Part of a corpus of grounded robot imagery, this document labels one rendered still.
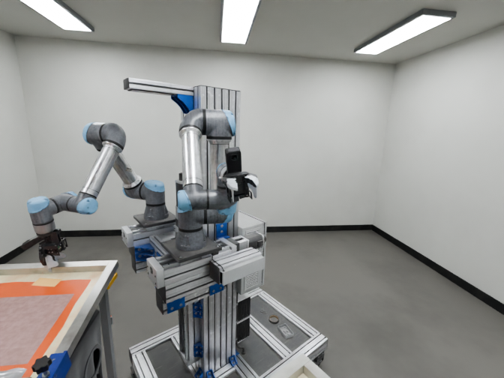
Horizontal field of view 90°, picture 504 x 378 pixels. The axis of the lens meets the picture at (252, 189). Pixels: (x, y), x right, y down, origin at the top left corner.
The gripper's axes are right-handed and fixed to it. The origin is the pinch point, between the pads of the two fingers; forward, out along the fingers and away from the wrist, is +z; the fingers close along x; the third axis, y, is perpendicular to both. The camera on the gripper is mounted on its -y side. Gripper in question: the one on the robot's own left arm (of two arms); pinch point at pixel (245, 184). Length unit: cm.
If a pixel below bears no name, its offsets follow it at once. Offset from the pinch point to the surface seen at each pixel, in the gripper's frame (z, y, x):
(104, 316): -83, 86, 75
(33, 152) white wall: -400, -3, 238
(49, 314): -40, 49, 75
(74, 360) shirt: -34, 68, 69
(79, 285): -55, 48, 69
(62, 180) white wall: -395, 45, 209
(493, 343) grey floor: -65, 201, -228
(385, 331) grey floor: -99, 189, -140
